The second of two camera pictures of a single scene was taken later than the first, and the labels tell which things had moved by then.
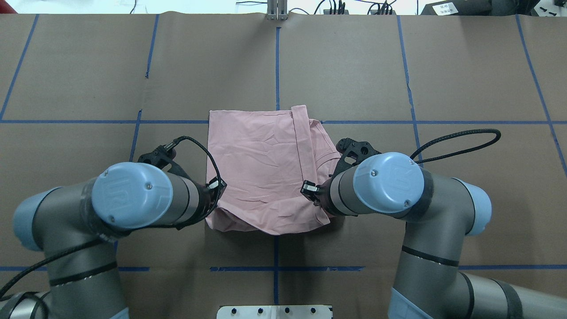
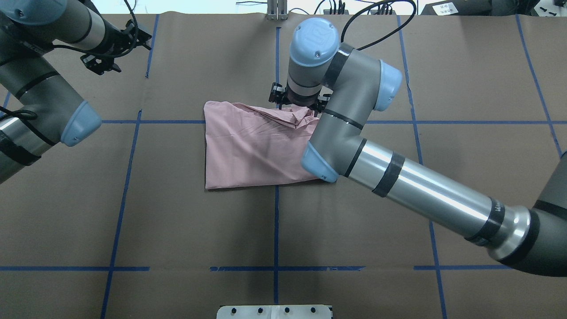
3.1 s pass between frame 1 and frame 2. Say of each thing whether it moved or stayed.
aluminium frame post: stayed
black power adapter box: stayed
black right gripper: moved
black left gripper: moved
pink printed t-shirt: moved
